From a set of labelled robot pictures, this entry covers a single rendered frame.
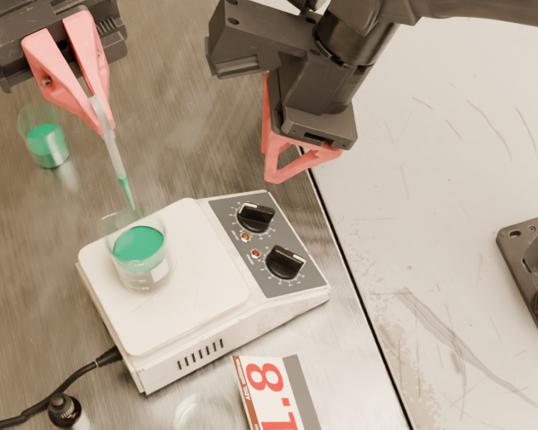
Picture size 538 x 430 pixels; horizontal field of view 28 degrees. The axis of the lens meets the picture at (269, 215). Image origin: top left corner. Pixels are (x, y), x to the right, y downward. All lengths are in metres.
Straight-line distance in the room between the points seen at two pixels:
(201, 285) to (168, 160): 0.21
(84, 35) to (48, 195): 0.38
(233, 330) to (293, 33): 0.27
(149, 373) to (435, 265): 0.30
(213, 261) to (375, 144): 0.25
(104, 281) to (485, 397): 0.36
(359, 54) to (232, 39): 0.10
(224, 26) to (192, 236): 0.22
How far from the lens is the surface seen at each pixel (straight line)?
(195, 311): 0.93
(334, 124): 0.89
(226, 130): 1.12
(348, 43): 0.85
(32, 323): 1.05
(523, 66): 1.18
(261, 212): 1.00
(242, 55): 0.86
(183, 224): 0.97
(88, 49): 0.76
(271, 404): 0.96
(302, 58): 0.86
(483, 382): 1.00
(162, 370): 0.95
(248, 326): 0.96
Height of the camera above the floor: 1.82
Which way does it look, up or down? 60 degrees down
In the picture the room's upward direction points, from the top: 5 degrees counter-clockwise
